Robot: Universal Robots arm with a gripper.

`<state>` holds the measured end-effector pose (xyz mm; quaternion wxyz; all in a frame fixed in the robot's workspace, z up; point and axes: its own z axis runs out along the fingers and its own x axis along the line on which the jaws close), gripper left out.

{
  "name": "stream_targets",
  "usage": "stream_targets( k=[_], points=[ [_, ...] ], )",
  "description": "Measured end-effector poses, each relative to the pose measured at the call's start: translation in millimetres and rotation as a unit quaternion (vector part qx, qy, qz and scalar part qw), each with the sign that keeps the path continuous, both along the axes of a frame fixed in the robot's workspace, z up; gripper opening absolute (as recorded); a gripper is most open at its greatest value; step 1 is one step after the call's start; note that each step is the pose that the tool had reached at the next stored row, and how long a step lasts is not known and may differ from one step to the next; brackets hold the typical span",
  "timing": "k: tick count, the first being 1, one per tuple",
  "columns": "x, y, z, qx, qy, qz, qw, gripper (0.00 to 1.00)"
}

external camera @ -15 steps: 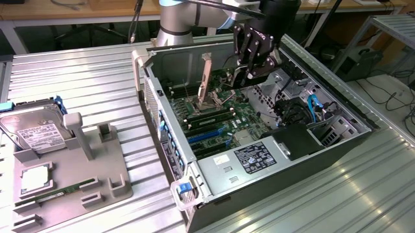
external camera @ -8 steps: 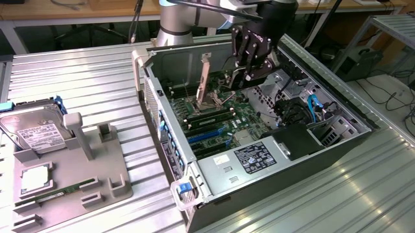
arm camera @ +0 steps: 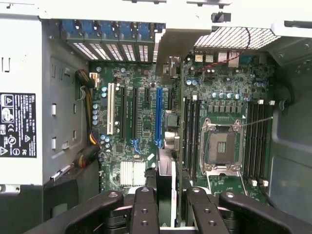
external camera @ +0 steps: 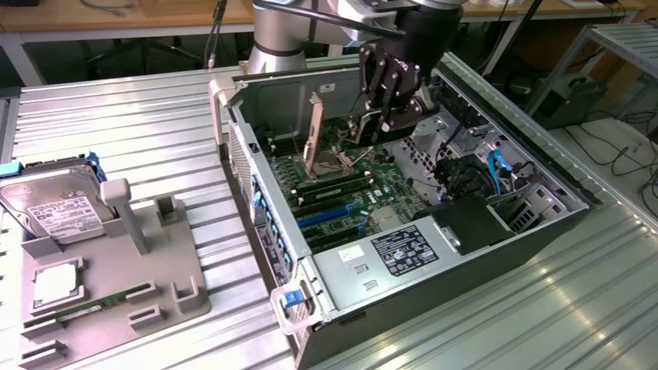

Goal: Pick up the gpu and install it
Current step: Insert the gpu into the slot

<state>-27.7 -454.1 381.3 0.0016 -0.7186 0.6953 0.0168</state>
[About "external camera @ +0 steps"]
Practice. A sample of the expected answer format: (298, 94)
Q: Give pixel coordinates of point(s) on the metal disk bay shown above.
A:
(534, 206)

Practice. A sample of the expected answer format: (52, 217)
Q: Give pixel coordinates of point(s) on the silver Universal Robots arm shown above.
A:
(278, 31)

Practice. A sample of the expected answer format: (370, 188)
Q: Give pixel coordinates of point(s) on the blue disk carrier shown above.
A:
(95, 165)

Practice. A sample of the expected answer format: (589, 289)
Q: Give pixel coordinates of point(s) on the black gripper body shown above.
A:
(428, 34)

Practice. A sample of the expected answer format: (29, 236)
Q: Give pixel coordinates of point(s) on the open black PC case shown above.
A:
(411, 270)

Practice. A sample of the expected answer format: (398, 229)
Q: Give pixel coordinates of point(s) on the silver chipset heatsink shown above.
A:
(387, 219)

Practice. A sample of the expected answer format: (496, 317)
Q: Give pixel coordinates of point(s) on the silver CPU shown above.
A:
(55, 284)

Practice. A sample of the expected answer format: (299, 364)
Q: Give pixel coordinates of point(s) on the CPU socket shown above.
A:
(331, 163)

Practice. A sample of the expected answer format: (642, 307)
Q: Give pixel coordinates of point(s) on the wooden desk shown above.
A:
(128, 13)

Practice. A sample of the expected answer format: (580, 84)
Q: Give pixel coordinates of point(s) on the green motherboard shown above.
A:
(354, 192)

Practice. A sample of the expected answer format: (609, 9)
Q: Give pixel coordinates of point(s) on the metal socket cover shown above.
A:
(314, 131)

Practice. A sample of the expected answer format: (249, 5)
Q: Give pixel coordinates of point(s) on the black expansion slot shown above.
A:
(334, 235)

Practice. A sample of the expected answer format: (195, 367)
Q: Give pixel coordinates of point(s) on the black graphics card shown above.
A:
(392, 136)

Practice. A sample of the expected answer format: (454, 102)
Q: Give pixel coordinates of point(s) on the black RAM stick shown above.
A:
(334, 190)

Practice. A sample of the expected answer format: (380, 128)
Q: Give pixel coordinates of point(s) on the green RAM stick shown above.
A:
(97, 306)

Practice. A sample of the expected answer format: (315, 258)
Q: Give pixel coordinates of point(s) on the black plastic air duct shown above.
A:
(470, 223)

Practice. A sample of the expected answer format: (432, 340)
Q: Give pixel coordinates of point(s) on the metal slat shelf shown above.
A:
(622, 42)

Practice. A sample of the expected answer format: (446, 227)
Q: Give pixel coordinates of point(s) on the metal locking lever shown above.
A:
(295, 144)

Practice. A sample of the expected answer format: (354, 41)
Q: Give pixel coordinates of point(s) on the silver hard disk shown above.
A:
(56, 208)

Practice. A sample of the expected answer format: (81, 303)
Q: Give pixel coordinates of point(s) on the blue expansion slot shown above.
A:
(328, 214)

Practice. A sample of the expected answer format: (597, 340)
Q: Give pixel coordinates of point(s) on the grey machine box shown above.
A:
(570, 100)

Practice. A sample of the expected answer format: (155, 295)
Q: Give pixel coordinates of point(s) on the grey parts rack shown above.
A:
(112, 266)

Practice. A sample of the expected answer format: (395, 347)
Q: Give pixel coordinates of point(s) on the blue case latch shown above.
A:
(291, 299)

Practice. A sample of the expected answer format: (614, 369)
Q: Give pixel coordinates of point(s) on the grey power supply unit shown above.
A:
(390, 266)

